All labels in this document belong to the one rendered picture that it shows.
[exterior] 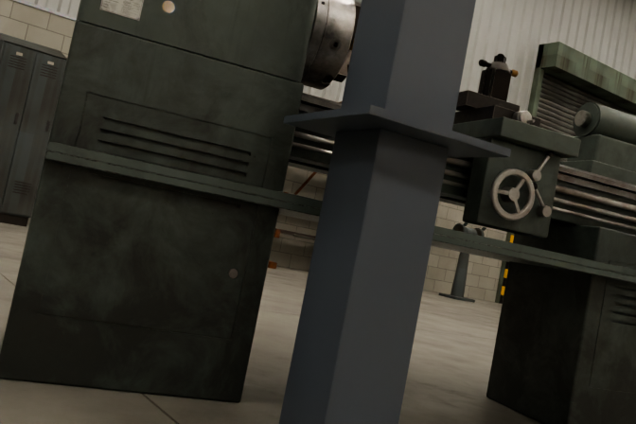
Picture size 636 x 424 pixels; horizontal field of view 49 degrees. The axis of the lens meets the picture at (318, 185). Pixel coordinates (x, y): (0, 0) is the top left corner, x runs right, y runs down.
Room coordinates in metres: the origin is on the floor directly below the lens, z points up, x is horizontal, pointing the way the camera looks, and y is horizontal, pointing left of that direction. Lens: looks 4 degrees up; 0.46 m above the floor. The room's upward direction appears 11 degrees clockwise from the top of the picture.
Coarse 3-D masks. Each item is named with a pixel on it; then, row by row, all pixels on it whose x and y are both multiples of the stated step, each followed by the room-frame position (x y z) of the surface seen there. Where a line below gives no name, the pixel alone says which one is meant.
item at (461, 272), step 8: (456, 224) 10.57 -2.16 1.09; (464, 224) 10.45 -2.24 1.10; (472, 232) 10.58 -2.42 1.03; (480, 232) 10.70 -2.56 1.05; (464, 256) 10.58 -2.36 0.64; (464, 264) 10.57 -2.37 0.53; (456, 272) 10.62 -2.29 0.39; (464, 272) 10.57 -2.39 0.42; (456, 280) 10.58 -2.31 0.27; (464, 280) 10.57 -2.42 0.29; (456, 288) 10.57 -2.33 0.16; (464, 288) 10.59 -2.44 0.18; (448, 296) 10.51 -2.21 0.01; (456, 296) 10.47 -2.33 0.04
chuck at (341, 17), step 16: (336, 0) 2.03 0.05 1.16; (352, 0) 2.06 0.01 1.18; (336, 16) 2.01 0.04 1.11; (352, 16) 2.03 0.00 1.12; (336, 32) 2.01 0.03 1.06; (352, 32) 2.03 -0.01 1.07; (320, 48) 2.02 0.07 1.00; (320, 64) 2.05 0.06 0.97; (336, 64) 2.06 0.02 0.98; (304, 80) 2.12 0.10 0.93; (320, 80) 2.11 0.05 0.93
